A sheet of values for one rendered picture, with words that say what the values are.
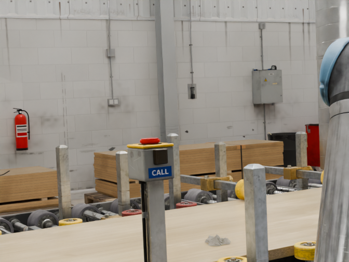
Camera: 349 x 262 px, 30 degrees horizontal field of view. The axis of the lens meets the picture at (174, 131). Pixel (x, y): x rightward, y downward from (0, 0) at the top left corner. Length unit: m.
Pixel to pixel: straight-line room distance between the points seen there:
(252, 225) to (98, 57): 7.59
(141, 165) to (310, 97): 9.51
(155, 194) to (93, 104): 7.61
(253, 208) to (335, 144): 0.45
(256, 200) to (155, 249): 0.27
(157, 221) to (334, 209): 0.43
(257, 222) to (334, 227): 0.47
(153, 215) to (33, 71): 7.42
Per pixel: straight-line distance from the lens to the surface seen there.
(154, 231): 1.31
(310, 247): 1.76
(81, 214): 2.86
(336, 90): 1.08
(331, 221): 1.00
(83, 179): 8.89
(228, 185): 2.62
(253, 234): 1.46
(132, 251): 1.79
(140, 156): 1.27
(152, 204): 1.30
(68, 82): 8.78
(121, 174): 2.48
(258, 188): 1.44
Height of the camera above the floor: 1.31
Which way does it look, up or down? 3 degrees down
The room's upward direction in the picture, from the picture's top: 3 degrees counter-clockwise
